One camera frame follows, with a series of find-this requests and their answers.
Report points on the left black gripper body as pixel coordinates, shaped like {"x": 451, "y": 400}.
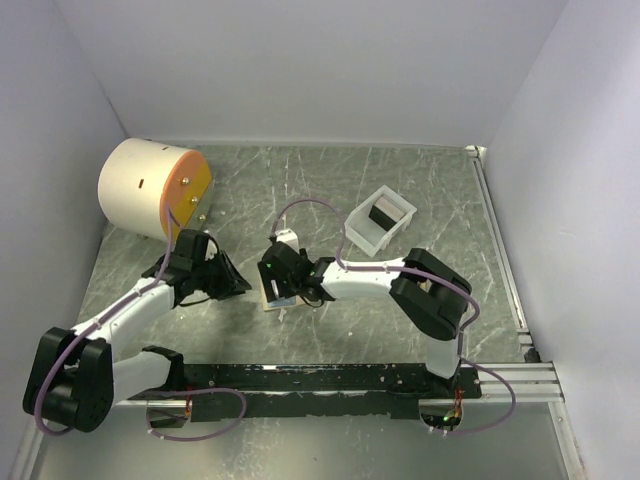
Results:
{"x": 207, "y": 275}

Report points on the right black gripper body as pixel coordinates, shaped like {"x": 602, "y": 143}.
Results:
{"x": 285, "y": 288}

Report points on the beige leather card holder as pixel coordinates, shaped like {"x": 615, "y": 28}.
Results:
{"x": 280, "y": 300}

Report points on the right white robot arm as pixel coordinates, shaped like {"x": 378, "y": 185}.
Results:
{"x": 432, "y": 295}

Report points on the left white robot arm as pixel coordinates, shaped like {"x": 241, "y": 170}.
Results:
{"x": 76, "y": 376}

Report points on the white card tray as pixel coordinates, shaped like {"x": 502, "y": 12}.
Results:
{"x": 372, "y": 225}

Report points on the cream cylinder with orange face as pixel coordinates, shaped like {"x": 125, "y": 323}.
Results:
{"x": 153, "y": 189}

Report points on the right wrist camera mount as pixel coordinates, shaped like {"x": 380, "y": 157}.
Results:
{"x": 286, "y": 236}

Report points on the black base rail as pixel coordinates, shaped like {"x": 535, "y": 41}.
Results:
{"x": 332, "y": 390}

